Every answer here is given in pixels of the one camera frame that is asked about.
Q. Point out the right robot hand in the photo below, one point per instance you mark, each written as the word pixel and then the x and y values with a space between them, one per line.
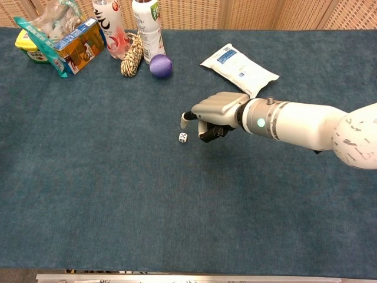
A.
pixel 219 109

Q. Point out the small white die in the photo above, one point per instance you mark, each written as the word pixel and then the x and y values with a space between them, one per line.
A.
pixel 183 137

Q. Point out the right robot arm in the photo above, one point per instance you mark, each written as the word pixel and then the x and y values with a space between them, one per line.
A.
pixel 306 129

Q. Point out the white wet wipes pack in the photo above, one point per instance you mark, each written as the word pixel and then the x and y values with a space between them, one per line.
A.
pixel 240 69

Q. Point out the purple ball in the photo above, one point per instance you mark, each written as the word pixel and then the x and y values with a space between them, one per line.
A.
pixel 160 66

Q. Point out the teal table cloth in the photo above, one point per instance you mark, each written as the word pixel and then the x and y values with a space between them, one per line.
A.
pixel 188 177

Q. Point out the wicker folding screen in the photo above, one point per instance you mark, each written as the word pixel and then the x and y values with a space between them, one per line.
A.
pixel 206 13

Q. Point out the white bottle with green label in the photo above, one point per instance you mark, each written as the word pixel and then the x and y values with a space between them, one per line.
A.
pixel 148 29

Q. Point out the clear bottle with red print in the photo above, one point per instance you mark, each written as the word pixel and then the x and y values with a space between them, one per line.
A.
pixel 111 29

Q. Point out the blue and orange carton box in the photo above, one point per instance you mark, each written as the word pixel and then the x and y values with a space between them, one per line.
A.
pixel 81 47

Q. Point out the teal snack bag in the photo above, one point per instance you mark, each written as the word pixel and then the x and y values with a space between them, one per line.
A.
pixel 47 32

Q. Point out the yellow lidded tub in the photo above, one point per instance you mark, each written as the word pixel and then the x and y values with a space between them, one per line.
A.
pixel 29 47

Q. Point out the aluminium frame rail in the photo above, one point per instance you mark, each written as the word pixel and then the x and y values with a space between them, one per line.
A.
pixel 188 278

